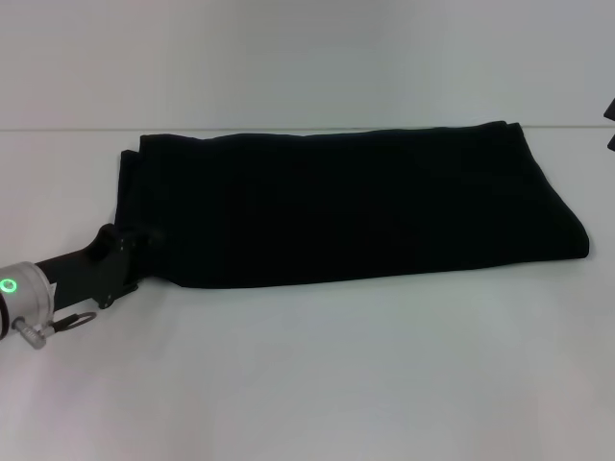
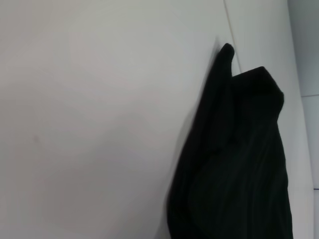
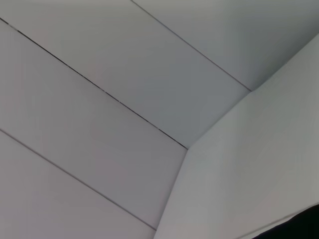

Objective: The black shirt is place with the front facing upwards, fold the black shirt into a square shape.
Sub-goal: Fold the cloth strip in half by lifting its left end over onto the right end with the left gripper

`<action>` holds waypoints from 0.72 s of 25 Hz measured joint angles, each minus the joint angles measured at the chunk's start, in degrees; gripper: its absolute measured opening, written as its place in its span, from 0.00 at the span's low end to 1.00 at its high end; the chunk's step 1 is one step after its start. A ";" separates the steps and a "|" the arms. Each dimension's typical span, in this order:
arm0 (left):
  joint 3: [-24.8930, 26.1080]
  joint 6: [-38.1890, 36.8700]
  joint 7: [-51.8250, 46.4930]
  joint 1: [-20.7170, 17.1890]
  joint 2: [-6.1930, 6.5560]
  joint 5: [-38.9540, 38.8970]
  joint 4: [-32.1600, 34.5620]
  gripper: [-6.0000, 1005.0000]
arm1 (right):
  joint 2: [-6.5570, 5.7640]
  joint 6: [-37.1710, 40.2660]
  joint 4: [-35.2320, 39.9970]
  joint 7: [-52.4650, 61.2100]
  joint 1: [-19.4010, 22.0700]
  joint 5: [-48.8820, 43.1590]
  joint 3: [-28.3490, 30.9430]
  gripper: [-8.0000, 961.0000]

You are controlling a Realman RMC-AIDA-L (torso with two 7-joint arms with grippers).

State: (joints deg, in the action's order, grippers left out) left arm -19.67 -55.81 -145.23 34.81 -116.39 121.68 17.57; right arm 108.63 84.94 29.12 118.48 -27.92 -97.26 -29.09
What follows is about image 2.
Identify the black FREE print t-shirt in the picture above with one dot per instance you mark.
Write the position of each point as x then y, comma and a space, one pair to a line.
236, 161

